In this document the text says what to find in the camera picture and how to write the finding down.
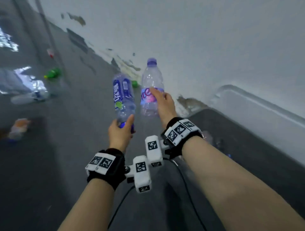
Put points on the person's left forearm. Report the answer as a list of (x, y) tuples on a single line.
[(88, 209)]

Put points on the orange-label blue-capped plastic bottle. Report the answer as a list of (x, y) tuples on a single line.
[(20, 126)]

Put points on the person's left hand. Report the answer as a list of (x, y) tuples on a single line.
[(119, 138)]

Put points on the person's right forearm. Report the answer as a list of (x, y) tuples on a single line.
[(226, 185)]

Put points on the pink-label purple-capped plastic bottle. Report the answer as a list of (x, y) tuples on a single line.
[(151, 78)]

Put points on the grey plastic storage bin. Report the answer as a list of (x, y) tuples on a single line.
[(238, 133)]

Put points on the clear teal-capped plastic bottle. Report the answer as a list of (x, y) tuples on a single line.
[(31, 96)]

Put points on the person's right hand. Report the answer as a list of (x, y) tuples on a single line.
[(165, 107)]

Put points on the white translucent bin lid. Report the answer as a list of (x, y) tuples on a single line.
[(262, 119)]

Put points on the purple-label plastic bottle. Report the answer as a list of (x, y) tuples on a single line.
[(122, 95)]

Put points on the small red-label plastic bottle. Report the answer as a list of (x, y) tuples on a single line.
[(50, 52)]

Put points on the green yellow-capped plastic bottle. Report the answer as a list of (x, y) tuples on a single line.
[(135, 83), (53, 73)]

